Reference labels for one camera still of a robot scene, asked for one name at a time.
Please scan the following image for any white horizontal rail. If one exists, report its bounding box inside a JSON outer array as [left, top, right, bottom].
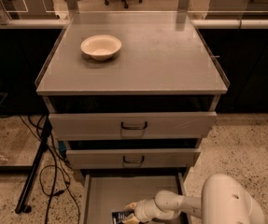
[[0, 20, 268, 29]]

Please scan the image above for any bottom grey open drawer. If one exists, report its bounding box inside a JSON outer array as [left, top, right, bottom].
[[80, 168, 185, 224]]

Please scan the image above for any middle grey drawer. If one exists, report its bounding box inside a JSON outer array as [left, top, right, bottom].
[[66, 148, 201, 169]]

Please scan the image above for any black tripod leg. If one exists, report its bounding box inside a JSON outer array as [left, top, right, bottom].
[[15, 119, 51, 214]]

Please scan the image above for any grey drawer cabinet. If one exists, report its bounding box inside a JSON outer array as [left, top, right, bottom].
[[35, 11, 230, 224]]

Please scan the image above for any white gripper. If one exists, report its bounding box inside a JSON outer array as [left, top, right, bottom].
[[122, 199, 161, 224]]

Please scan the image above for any top grey drawer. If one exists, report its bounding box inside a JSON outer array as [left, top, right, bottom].
[[49, 112, 217, 141]]

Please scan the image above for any dark blue rxbar wrapper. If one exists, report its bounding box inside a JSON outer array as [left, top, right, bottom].
[[111, 211, 132, 224]]

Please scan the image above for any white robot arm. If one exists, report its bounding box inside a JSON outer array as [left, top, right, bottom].
[[121, 174, 265, 224]]

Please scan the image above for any white paper bowl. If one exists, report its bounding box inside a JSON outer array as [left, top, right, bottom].
[[80, 35, 122, 62]]

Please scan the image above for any black floor cable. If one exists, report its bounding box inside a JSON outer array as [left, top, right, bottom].
[[18, 114, 81, 224]]

